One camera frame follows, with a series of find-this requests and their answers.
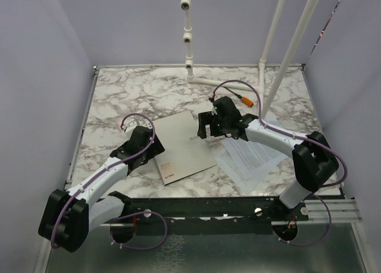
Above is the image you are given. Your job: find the grey black folder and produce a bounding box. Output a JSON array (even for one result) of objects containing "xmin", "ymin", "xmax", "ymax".
[{"xmin": 154, "ymin": 111, "xmax": 216, "ymax": 185}]

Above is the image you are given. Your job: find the printed paper sheet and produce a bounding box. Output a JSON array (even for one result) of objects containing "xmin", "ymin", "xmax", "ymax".
[
  {"xmin": 216, "ymin": 138, "xmax": 287, "ymax": 194},
  {"xmin": 221, "ymin": 138, "xmax": 287, "ymax": 175}
]

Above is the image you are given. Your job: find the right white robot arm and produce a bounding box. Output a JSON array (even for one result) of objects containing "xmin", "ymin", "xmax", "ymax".
[{"xmin": 197, "ymin": 96, "xmax": 339, "ymax": 220}]

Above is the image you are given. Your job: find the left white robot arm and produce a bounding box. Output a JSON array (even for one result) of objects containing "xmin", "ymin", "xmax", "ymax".
[{"xmin": 38, "ymin": 126, "xmax": 165, "ymax": 252}]

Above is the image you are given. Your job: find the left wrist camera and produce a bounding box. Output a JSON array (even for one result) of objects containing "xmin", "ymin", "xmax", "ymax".
[{"xmin": 121, "ymin": 124, "xmax": 137, "ymax": 134}]

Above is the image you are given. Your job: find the orange handled screwdriver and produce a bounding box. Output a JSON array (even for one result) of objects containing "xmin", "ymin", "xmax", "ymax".
[{"xmin": 224, "ymin": 87, "xmax": 254, "ymax": 108}]

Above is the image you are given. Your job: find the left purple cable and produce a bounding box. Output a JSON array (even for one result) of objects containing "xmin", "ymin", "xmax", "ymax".
[{"xmin": 49, "ymin": 114, "xmax": 169, "ymax": 250}]

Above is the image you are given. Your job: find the black mounting rail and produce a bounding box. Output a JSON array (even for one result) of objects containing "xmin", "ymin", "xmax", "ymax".
[{"xmin": 107, "ymin": 194, "xmax": 308, "ymax": 240}]

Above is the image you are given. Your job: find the white pvc pipe frame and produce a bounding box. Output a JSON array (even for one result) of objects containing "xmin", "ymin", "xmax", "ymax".
[{"xmin": 180, "ymin": 0, "xmax": 325, "ymax": 107}]

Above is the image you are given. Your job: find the aluminium frame rail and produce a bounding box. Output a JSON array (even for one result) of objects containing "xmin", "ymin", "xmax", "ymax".
[{"xmin": 104, "ymin": 199, "xmax": 362, "ymax": 226}]

